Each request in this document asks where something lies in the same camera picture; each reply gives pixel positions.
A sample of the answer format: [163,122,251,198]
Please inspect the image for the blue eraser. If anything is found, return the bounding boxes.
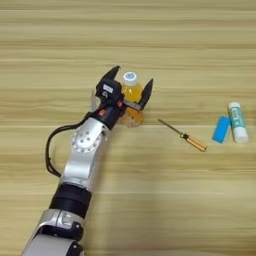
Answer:
[211,115,232,144]

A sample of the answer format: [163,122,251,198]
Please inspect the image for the orange juice bottle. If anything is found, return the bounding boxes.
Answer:
[118,71,148,129]

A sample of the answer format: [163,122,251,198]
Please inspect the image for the white green glue stick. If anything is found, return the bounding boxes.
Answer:
[227,101,250,144]

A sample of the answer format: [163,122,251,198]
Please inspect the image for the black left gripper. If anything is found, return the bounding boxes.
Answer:
[87,65,155,131]

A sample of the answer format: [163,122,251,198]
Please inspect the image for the amber handled screwdriver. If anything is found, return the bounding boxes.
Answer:
[157,118,208,153]

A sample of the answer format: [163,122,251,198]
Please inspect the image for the left gripper labelled black box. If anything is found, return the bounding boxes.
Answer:
[95,78,123,105]

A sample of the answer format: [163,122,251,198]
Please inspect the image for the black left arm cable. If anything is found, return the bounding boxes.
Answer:
[45,111,98,178]

